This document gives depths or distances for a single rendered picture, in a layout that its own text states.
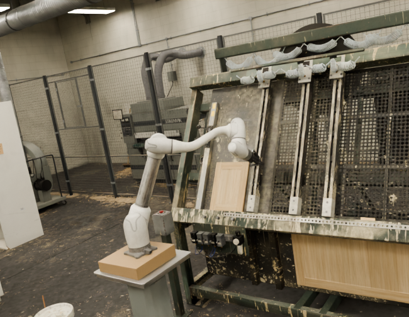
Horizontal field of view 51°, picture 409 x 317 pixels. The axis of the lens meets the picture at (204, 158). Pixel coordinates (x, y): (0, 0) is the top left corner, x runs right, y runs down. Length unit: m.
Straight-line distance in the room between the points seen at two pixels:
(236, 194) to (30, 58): 9.49
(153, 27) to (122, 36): 1.07
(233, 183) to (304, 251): 0.76
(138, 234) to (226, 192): 0.86
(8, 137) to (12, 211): 1.05
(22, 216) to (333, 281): 4.73
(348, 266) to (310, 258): 0.28
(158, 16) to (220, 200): 7.19
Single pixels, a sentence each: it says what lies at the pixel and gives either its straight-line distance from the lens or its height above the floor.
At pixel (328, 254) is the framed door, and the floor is 0.54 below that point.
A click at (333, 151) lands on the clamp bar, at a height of 1.31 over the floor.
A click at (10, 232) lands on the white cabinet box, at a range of 6.74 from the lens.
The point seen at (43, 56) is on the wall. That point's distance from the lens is 12.44.
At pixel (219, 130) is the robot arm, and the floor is 1.57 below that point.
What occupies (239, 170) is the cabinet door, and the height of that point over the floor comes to 1.18.
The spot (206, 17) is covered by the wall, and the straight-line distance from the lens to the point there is 9.33.
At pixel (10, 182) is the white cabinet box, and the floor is 0.92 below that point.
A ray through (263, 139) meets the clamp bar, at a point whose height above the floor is 1.41.
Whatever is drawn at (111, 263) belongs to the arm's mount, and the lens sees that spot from 3.04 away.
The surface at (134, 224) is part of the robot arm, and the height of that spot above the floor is 1.05.
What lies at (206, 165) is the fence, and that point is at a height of 1.22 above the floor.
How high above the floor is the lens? 1.96
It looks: 11 degrees down
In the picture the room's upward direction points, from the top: 9 degrees counter-clockwise
